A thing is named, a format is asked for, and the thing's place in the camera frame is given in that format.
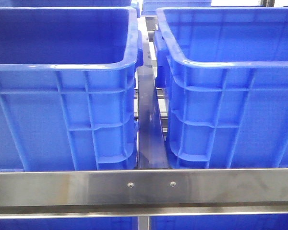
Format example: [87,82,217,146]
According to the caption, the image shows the blue crate front left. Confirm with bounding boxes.
[0,7,143,172]

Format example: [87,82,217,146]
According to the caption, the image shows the blue crate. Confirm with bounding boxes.
[0,7,143,172]
[142,0,212,16]
[155,7,288,169]
[7,0,140,18]

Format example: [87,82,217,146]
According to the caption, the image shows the blue crate front right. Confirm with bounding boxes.
[155,7,288,169]

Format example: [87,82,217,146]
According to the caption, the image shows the blue crate far centre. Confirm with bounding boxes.
[142,0,212,16]

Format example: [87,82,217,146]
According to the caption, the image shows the blue crate lower shelf left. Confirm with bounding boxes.
[0,217,138,230]

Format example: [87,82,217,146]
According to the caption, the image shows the blue crate shelf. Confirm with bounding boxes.
[0,217,138,230]
[151,214,288,230]

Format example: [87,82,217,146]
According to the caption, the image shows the blue crate rear left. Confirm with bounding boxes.
[7,0,140,18]

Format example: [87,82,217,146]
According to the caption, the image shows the blue crate lower shelf right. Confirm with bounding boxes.
[151,214,288,230]

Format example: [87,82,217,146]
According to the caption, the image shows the steel centre divider rail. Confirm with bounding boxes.
[137,17,169,169]

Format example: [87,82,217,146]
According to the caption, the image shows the steel front shelf rail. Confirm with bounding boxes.
[0,168,288,219]

